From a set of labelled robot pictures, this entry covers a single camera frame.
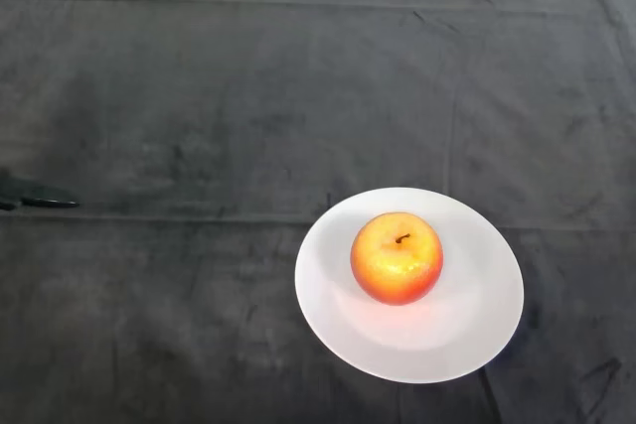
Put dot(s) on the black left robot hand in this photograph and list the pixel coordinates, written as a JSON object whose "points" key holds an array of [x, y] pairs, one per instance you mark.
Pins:
{"points": [[35, 195]]}

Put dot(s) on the red yellow apple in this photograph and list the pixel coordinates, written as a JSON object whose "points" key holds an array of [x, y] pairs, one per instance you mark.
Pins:
{"points": [[396, 257]]}

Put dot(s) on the white round plate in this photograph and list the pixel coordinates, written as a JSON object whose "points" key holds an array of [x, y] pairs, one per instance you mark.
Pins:
{"points": [[412, 334]]}

